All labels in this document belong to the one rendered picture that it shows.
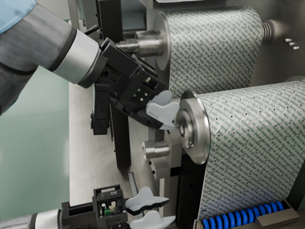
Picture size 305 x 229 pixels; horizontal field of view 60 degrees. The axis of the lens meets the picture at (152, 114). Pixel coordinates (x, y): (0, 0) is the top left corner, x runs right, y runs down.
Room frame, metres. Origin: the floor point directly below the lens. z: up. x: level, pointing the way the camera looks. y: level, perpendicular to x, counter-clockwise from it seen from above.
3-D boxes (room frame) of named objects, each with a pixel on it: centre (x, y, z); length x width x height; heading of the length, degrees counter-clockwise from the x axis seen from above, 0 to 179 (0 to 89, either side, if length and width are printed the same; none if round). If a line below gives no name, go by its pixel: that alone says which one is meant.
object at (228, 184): (0.39, -0.22, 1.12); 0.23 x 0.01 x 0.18; 105
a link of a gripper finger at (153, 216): (0.30, 0.00, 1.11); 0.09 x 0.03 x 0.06; 96
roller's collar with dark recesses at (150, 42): (0.65, 0.01, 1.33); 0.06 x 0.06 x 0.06; 15
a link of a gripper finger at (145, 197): (0.36, 0.01, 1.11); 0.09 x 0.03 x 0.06; 114
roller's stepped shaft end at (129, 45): (0.64, 0.07, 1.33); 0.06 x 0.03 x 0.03; 105
